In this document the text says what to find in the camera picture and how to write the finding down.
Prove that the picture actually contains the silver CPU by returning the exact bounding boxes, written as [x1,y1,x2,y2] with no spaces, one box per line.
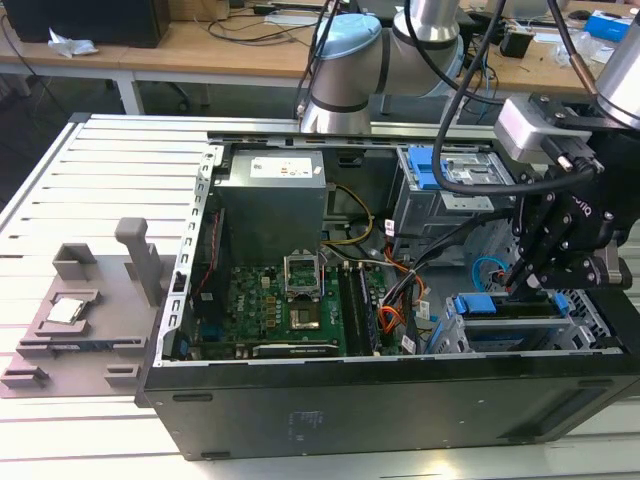
[46,298,90,324]

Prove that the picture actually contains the green motherboard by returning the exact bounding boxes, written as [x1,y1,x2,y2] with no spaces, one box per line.
[197,262,401,359]

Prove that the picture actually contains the blue plastic bay latch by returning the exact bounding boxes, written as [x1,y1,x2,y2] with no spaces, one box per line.
[407,144,460,192]

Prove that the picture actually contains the grey power supply unit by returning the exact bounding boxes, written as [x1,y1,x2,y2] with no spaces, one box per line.
[212,149,329,256]

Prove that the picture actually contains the black expansion slot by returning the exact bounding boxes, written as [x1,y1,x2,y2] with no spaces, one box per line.
[252,340,340,358]

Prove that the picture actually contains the black motor block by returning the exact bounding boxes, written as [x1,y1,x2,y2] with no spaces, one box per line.
[499,24,537,59]

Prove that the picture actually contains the thin red wire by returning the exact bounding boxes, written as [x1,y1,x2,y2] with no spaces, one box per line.
[196,209,225,297]

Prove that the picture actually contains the grey parts rack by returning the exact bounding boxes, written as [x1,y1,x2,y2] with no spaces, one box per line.
[0,217,180,400]

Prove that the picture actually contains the black box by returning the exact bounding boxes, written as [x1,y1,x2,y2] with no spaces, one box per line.
[2,0,172,49]

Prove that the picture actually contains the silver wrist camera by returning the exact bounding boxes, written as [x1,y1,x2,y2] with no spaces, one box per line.
[493,97,557,165]

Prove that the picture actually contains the metal socket cover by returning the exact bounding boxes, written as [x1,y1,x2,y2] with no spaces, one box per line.
[282,252,321,301]

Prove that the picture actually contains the metal locking lever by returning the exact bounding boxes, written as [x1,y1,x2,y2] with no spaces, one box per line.
[317,247,331,301]

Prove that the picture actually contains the crumpled white paper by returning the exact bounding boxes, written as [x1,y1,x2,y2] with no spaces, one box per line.
[46,26,100,60]

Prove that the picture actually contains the orange red wire bundle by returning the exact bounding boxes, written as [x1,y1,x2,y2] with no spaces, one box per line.
[377,259,437,347]

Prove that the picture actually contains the black PC case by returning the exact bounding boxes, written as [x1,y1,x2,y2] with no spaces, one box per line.
[134,129,640,461]

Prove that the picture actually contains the CPU socket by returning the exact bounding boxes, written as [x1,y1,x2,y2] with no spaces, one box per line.
[287,303,324,332]

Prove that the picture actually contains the blue cardboard box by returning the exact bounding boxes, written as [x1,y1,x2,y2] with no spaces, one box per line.
[583,10,640,47]

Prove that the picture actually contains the black sleeved cable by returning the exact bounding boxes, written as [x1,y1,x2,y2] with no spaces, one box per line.
[399,207,519,281]

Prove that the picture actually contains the grey metal disk bay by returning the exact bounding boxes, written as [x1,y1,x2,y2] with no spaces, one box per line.
[428,289,622,355]

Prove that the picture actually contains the clear plastic bag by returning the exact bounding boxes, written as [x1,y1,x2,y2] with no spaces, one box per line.
[551,31,624,70]

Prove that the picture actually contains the black arm base cable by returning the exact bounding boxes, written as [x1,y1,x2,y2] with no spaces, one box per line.
[295,0,337,126]

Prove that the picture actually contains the light blue disk wire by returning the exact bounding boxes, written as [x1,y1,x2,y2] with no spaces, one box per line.
[471,256,510,297]

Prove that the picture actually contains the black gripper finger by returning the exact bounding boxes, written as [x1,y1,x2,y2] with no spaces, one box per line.
[524,247,604,295]
[504,189,574,299]

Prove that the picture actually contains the hard disk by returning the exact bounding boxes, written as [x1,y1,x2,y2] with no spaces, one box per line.
[424,293,571,354]

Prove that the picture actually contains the grey metal drive cage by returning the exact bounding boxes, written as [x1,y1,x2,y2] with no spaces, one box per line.
[392,144,521,257]

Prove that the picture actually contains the black cable brown sleeve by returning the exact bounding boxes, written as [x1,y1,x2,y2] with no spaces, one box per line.
[545,0,600,96]

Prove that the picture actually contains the thick black camera cable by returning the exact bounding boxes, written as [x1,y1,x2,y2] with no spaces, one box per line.
[431,0,531,195]

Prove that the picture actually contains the wooden desk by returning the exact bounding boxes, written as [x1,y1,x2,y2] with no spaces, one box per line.
[0,0,640,114]

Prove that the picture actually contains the yellow black cable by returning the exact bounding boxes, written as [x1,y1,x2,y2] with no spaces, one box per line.
[321,183,377,247]

